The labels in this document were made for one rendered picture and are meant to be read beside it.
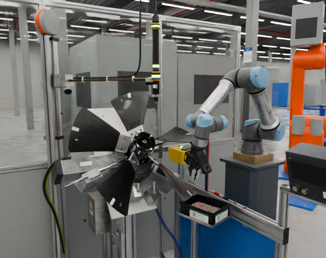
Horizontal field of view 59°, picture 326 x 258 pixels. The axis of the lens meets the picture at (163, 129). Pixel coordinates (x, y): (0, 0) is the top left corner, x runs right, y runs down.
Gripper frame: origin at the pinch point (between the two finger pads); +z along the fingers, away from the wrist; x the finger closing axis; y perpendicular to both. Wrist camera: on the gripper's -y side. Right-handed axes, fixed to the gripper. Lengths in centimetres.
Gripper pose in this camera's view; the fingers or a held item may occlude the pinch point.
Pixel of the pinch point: (193, 181)
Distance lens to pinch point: 150.4
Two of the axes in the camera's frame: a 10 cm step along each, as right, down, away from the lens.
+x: -8.6, 0.7, -5.1
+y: -4.9, -4.1, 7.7
